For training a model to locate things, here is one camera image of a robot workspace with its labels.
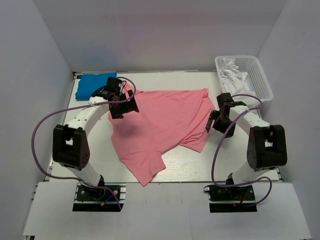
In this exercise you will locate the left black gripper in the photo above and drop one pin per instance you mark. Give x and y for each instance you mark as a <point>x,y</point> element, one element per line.
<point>132,101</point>

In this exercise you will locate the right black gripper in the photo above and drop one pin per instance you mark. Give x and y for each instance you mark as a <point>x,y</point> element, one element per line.
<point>214,115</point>

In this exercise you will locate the pink t shirt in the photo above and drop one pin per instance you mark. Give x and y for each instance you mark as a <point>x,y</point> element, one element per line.
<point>166,119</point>

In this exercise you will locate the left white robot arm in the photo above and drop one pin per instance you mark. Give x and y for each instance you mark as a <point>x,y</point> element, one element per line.
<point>70,141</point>

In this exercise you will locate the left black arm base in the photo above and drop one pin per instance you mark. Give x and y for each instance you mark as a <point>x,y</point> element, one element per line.
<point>88,199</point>

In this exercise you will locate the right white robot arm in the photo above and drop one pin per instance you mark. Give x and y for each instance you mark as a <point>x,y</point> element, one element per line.
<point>266,148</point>

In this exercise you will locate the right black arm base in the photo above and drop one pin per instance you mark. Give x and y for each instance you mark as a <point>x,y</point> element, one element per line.
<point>239,199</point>

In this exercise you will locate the white crumpled t shirt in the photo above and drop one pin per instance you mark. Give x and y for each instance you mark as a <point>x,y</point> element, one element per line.
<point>233,80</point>

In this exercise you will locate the folded blue t shirt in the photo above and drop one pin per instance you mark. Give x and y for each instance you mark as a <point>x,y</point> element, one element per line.
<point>89,83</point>

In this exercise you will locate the white plastic basket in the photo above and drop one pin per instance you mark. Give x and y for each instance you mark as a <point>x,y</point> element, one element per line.
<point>256,79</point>

